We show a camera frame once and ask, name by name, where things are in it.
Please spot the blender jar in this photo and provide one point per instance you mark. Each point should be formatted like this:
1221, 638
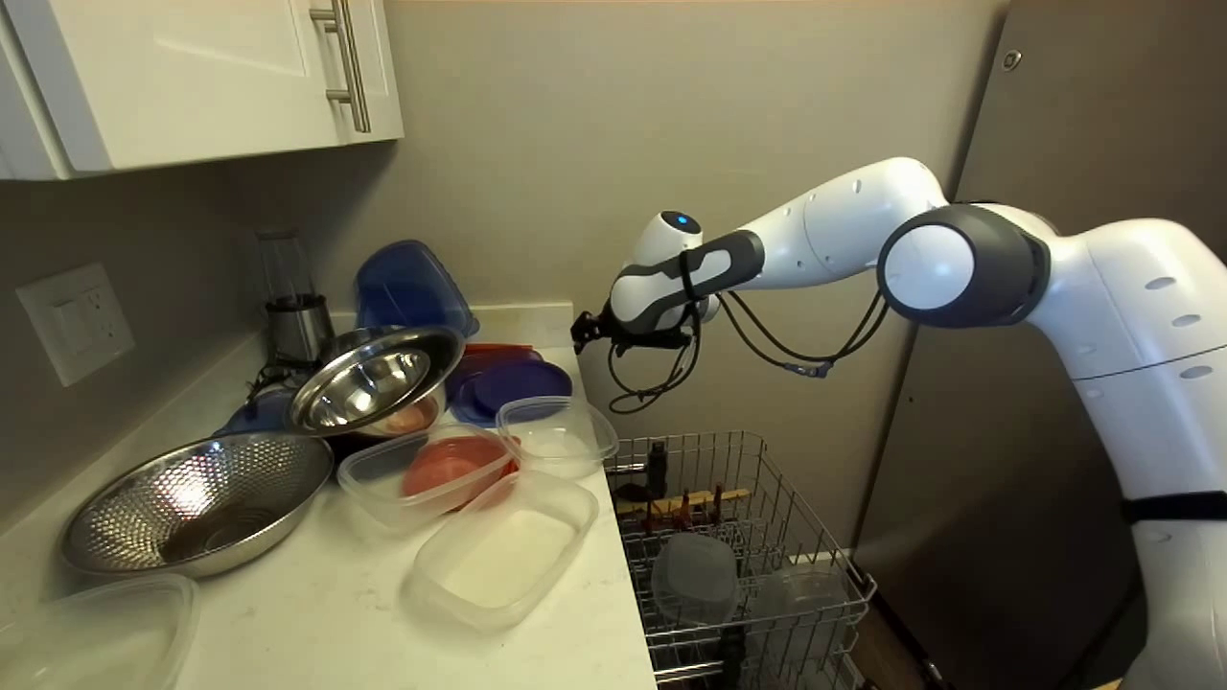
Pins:
296, 314

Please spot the blue purple plastic lid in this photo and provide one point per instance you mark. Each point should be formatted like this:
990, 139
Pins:
485, 387

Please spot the stainless refrigerator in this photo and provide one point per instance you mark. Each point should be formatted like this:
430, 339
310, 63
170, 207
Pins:
1051, 494

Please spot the steel mesh colander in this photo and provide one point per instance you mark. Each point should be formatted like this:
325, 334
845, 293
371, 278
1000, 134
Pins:
202, 508

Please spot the steel mixing bowl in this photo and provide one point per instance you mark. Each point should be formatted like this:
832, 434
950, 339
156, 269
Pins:
374, 378

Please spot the wooden handled utensil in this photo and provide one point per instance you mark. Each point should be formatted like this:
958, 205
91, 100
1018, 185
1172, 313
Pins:
688, 508

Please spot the white upper cabinet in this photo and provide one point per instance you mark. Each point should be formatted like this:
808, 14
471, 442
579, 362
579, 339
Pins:
129, 85

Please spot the blue plastic container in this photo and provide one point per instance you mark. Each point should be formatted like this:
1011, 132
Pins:
407, 284

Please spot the clear container with red lid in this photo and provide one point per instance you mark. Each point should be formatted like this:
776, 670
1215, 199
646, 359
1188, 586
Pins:
417, 479

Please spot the clear rectangular plastic container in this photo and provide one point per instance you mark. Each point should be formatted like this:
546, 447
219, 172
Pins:
494, 559

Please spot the upper dishwasher rack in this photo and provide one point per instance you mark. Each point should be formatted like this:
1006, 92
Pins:
760, 598

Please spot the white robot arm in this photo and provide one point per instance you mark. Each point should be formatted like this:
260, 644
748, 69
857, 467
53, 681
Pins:
1125, 307

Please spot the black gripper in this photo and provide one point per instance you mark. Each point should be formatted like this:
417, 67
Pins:
605, 325

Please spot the white wall outlet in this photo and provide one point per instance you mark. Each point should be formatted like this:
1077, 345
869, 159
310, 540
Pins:
80, 323

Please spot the clear round container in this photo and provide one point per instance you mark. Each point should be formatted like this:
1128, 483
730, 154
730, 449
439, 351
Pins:
558, 434

